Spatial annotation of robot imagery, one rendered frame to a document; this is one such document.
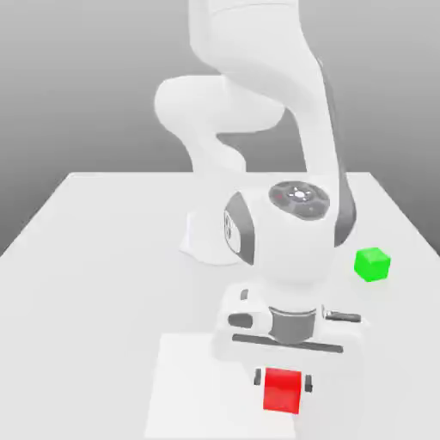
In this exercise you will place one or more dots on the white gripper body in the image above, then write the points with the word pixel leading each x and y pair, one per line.
pixel 240 352

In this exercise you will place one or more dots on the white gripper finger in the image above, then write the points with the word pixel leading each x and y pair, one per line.
pixel 308 383
pixel 257 376

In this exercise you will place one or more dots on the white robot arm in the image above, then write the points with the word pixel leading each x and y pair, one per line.
pixel 261 86

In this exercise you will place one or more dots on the small red cube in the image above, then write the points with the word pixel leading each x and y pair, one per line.
pixel 282 392

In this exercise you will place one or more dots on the small green cube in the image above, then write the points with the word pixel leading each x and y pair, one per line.
pixel 372 264

